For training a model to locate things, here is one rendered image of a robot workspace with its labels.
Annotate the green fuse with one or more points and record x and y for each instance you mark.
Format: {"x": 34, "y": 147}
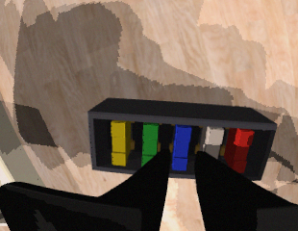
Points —
{"x": 149, "y": 141}

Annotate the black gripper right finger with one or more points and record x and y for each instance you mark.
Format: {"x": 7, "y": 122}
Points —
{"x": 231, "y": 202}

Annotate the black fuse block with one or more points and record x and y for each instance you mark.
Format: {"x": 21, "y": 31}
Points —
{"x": 115, "y": 134}

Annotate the white fuse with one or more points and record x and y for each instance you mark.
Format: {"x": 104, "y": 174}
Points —
{"x": 211, "y": 140}

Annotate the beige shallow tray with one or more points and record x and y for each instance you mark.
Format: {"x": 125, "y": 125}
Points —
{"x": 14, "y": 163}

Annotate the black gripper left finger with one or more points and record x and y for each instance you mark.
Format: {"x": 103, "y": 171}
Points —
{"x": 135, "y": 205}

